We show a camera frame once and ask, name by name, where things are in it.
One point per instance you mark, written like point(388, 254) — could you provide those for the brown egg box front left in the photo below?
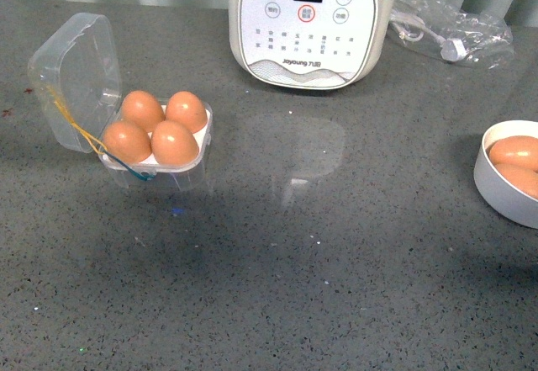
point(127, 141)

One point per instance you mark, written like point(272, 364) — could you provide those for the brown egg bowl front right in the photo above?
point(524, 179)

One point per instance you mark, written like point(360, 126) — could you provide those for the brown egg box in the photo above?
point(127, 141)
point(143, 109)
point(187, 109)
point(173, 144)

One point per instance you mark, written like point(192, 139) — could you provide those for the white round bowl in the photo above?
point(500, 194)

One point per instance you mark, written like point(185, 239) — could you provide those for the clear plastic egg box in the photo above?
point(77, 80)

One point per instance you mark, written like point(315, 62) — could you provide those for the brown egg bowl front left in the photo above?
point(518, 150)

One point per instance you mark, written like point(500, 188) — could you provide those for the clear plastic bag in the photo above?
point(440, 30)

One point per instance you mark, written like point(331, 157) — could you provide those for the brown egg box back right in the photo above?
point(187, 109)

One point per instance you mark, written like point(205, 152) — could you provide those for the white Joyoung blender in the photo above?
point(308, 44)

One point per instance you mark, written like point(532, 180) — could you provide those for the brown egg box front right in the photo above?
point(173, 144)

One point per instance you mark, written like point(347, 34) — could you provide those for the brown egg box back left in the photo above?
point(143, 109)

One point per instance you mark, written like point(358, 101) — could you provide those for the brown egg bowl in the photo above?
point(518, 150)
point(524, 179)

